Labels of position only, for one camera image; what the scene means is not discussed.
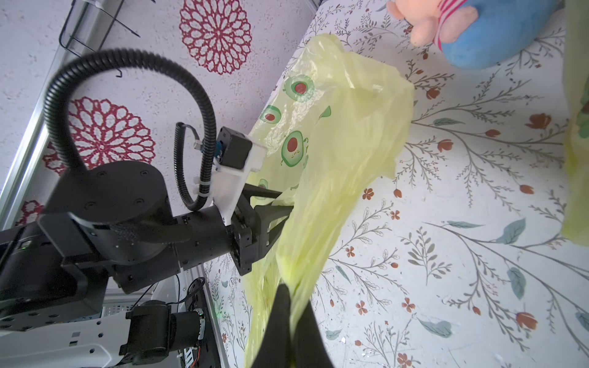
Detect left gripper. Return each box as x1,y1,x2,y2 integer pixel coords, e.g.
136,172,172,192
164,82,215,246
230,184,294,276

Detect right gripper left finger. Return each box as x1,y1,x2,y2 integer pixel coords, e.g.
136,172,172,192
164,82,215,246
252,284,291,368

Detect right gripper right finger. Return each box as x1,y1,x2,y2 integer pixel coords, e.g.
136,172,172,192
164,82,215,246
292,303,334,368

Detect green avocado plastic bag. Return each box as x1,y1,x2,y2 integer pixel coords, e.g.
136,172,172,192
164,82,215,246
243,34,414,366
561,0,588,246

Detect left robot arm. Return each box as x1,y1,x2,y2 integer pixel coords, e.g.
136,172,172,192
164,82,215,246
1,161,291,367

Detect pink plush doll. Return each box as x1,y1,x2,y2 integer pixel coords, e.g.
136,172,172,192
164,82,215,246
385,0,558,69

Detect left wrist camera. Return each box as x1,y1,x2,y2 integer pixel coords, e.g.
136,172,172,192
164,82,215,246
210,127,267,225

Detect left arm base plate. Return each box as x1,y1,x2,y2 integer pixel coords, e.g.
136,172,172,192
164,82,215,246
182,277,222,367

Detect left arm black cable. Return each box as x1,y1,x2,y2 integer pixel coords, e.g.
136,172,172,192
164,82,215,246
42,48,218,213

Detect black wire wall rack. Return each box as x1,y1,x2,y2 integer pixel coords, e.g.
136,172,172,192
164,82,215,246
52,0,141,70

